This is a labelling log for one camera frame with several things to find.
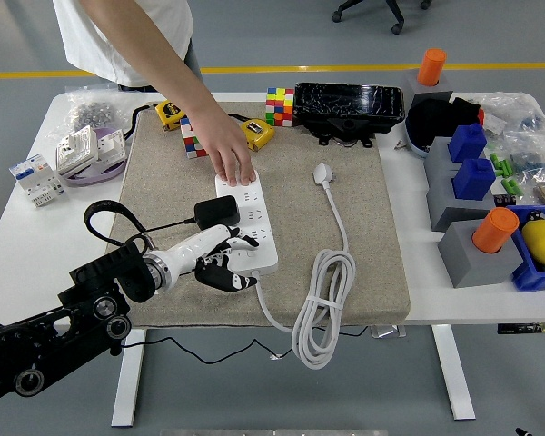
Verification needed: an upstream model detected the metal bracket under table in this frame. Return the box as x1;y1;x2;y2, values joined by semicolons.
371;324;408;340

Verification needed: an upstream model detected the person's right hand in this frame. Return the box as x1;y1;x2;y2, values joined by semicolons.
193;111;257;187

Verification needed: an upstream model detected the black office chair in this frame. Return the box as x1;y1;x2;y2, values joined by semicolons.
331;0;433;35

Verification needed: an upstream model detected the grey-brown mat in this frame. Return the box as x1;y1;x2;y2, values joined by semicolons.
106;100;412;328

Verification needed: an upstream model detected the clear bag of metal nuts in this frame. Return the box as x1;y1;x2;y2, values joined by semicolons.
49;84;142;142

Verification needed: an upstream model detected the black plastic tray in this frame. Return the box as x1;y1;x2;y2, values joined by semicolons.
293;81;406;149

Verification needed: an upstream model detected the white power strip with cable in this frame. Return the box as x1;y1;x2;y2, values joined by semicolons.
214;162;358;371

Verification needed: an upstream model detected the grey block with hole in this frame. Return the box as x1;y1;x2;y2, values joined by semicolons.
399;67;456;120
425;174;496;233
424;135;464;192
437;220;524;290

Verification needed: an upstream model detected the black cloth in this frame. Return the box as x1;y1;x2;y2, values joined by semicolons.
406;97;486;154

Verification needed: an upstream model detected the colourful puzzle cube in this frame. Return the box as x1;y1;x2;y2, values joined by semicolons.
180;116;210;160
265;86;296;128

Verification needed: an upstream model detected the orange cylinder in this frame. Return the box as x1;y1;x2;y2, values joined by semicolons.
416;48;449;87
471;207;521;254

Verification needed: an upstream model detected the blue plastic bin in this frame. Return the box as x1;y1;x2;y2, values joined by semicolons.
503;203;545;292

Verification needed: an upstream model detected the yellow tape measure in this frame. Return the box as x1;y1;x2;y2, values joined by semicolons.
123;98;186;142
243;117;276;153

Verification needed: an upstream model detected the purple tape roll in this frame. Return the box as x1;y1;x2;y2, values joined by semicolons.
65;126;129;188

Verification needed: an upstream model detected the person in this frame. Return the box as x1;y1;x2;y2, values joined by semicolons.
52;0;205;92

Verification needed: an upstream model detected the white bowl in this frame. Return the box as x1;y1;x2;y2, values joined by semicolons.
403;118;432;159

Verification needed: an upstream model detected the white wall socket panel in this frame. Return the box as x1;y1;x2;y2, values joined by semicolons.
54;125;100;178
94;128;128;164

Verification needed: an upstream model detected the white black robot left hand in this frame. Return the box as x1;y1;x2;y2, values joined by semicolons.
164;223;261;293

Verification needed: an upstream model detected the black plug adapter with cord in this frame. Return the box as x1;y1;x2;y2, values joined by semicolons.
119;194;285;366

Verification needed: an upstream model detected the blue block with knob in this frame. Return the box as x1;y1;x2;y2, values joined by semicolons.
451;157;498;202
448;123;489;164

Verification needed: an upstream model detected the black box under table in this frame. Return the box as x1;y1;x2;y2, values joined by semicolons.
497;322;545;335

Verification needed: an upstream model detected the white circuit breaker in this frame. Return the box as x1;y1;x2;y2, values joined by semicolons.
8;153;68;209

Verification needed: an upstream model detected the white table leg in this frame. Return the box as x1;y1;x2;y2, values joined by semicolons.
111;327;147;428
431;324;477;421

